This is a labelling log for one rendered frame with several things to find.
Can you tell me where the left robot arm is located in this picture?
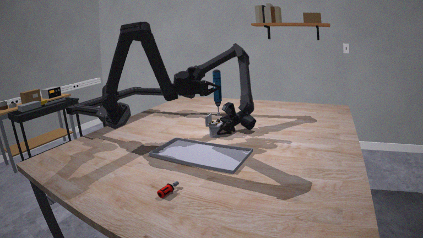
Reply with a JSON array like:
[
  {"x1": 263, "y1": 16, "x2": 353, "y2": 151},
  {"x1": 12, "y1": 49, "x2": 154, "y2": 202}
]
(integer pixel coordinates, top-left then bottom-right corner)
[{"x1": 191, "y1": 44, "x2": 256, "y2": 130}]

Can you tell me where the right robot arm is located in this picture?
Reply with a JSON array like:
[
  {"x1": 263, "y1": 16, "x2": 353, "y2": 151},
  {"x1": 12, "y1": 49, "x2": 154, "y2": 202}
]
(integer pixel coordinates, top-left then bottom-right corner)
[{"x1": 102, "y1": 21, "x2": 200, "y2": 125}]

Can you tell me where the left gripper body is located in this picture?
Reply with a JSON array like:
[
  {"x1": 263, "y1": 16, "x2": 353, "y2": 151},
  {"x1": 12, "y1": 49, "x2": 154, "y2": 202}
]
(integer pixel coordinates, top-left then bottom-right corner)
[{"x1": 220, "y1": 117, "x2": 239, "y2": 132}]

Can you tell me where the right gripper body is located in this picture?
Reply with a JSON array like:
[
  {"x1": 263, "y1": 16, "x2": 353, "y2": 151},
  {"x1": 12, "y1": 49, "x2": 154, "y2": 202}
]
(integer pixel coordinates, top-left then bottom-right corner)
[{"x1": 188, "y1": 80, "x2": 206, "y2": 96}]

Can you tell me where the blue nut driver barrel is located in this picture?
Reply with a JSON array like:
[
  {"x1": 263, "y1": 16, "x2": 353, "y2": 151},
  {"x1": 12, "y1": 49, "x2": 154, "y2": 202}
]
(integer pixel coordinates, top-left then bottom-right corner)
[{"x1": 213, "y1": 69, "x2": 222, "y2": 116}]

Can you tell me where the grey metal bracket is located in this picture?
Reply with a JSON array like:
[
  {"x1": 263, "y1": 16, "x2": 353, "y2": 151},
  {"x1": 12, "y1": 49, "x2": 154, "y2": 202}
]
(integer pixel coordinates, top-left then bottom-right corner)
[{"x1": 205, "y1": 113, "x2": 223, "y2": 127}]

